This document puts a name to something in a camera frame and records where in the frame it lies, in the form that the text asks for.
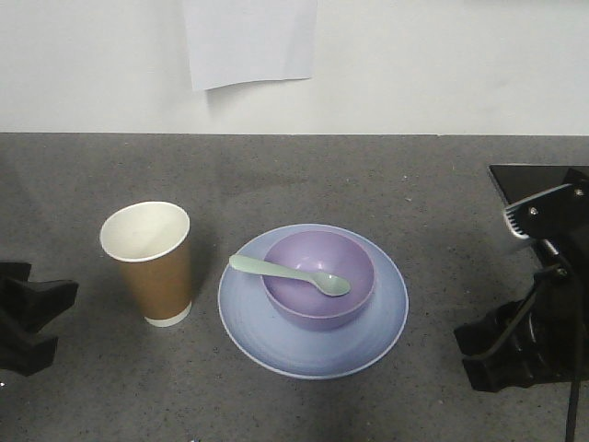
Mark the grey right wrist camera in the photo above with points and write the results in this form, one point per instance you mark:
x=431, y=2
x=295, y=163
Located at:
x=552, y=212

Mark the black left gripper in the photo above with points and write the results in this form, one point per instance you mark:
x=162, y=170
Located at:
x=42, y=303

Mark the white paper sheet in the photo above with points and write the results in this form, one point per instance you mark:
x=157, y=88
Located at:
x=235, y=42

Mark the mint green spoon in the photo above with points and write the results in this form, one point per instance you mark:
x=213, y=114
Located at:
x=329, y=284

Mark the brown paper cup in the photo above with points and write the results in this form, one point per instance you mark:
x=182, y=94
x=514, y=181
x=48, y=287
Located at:
x=150, y=243

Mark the light blue plate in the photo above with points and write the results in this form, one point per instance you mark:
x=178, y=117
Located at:
x=272, y=341

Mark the lilac plastic bowl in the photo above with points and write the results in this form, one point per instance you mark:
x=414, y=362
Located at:
x=320, y=251

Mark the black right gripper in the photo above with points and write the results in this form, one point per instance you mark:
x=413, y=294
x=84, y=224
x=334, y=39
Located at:
x=541, y=338

